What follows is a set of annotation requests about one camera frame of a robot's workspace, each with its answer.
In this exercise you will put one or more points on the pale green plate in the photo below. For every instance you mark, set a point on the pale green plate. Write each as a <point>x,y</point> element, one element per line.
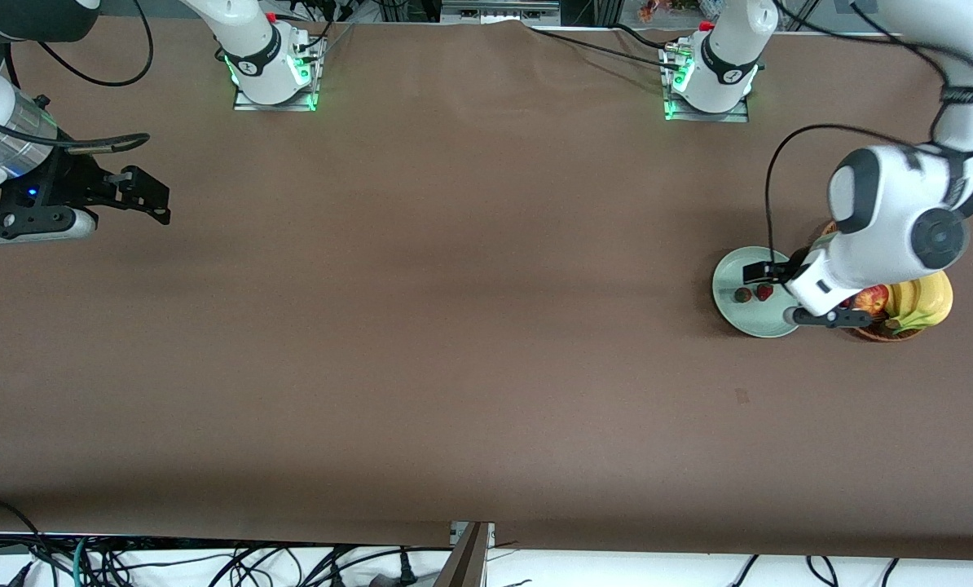
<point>731,273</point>

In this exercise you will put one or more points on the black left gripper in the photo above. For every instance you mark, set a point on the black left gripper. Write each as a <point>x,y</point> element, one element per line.
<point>795,264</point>

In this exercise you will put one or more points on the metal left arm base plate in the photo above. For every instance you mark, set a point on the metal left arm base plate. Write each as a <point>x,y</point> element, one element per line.
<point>731,116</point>

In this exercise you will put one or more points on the red apple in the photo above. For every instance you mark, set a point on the red apple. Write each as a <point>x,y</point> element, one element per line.
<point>873,300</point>

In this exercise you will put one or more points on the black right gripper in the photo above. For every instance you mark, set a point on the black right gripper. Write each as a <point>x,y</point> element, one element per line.
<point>64,181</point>

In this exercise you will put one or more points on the brown wicker basket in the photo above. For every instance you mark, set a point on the brown wicker basket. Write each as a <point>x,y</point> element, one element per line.
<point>878,333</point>

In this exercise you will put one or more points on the greenish red strawberry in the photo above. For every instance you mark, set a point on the greenish red strawberry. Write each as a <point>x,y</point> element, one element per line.
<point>743,294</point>

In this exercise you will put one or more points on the aluminium table post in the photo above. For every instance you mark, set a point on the aluminium table post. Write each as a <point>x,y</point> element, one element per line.
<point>466,562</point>

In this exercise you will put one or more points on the yellow banana bunch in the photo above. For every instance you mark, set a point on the yellow banana bunch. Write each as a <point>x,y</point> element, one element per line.
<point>931,297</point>

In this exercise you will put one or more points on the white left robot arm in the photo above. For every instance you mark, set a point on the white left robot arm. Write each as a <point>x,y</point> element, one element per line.
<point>894,204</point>

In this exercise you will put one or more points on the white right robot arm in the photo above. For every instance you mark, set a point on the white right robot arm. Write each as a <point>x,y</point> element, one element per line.
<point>250,41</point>

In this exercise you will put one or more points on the black power plug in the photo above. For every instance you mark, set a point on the black power plug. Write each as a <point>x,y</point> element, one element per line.
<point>407,571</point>

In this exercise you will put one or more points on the brown table cover sheet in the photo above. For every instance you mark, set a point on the brown table cover sheet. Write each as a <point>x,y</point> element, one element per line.
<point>486,408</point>

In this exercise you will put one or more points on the aluminium frame rail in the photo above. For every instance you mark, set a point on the aluminium frame rail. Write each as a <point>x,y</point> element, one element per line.
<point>495,15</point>

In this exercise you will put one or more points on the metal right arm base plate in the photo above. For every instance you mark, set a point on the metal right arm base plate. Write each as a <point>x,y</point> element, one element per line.
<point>246,104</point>

